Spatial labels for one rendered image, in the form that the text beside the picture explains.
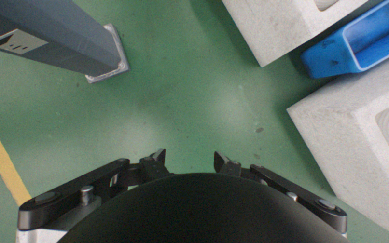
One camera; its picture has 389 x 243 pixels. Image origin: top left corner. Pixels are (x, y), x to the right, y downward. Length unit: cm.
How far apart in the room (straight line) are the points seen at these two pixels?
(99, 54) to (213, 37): 32
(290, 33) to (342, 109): 19
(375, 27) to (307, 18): 39
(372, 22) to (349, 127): 38
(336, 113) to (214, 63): 32
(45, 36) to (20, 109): 45
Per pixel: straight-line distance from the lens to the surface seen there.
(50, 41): 37
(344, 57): 47
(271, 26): 39
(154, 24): 51
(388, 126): 42
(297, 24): 34
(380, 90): 43
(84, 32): 40
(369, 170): 49
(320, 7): 38
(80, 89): 59
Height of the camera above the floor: 42
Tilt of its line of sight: 82 degrees down
